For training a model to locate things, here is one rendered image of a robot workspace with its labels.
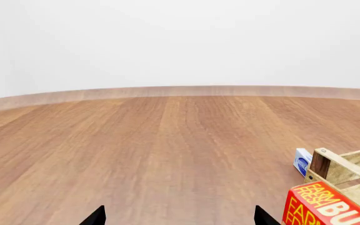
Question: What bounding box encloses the red butter box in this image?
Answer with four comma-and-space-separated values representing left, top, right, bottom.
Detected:
281, 180, 360, 225

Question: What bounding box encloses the white and blue box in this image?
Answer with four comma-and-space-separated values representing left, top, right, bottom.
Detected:
292, 147, 313, 178

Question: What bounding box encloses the wooden tray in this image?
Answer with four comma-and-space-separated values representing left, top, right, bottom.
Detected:
303, 145, 360, 220

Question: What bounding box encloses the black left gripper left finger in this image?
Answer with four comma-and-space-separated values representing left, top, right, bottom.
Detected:
79, 204, 107, 225

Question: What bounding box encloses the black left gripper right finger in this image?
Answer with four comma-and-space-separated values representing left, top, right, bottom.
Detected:
254, 204, 282, 225

